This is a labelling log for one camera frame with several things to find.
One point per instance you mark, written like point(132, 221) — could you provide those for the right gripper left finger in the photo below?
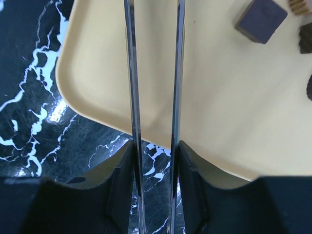
point(97, 202)

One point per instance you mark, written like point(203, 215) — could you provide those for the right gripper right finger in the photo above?
point(217, 202)

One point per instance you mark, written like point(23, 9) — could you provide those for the metal tongs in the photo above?
point(155, 35)

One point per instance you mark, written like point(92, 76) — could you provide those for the dark chocolate oval piece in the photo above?
point(309, 88)

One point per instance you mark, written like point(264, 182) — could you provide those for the dark chocolate square lower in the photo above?
point(260, 20)

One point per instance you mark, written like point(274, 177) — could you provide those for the dark chocolate centre piece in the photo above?
point(305, 43)

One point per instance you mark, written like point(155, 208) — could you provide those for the brown round chocolate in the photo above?
point(300, 7)

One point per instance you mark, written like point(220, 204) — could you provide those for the orange plastic tray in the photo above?
point(244, 105)

